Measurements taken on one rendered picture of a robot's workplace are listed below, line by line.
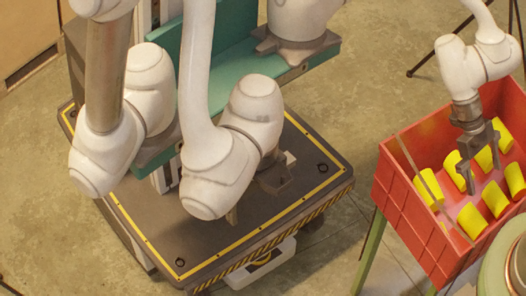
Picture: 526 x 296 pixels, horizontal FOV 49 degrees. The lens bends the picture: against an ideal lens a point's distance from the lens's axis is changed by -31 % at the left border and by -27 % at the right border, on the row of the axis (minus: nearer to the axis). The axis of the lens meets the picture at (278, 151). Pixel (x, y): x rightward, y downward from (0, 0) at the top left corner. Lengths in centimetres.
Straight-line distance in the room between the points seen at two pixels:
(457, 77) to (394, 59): 155
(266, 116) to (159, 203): 92
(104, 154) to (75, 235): 121
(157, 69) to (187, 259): 76
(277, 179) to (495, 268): 80
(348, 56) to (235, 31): 123
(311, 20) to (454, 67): 44
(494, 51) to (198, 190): 77
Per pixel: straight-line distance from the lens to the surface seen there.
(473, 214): 191
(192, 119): 133
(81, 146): 151
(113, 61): 128
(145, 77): 159
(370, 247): 217
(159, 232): 225
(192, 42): 131
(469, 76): 164
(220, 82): 190
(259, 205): 229
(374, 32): 326
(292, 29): 188
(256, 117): 144
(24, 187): 288
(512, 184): 204
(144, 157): 175
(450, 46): 162
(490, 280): 91
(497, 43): 164
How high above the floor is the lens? 225
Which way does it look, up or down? 54 degrees down
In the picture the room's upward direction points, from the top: 3 degrees clockwise
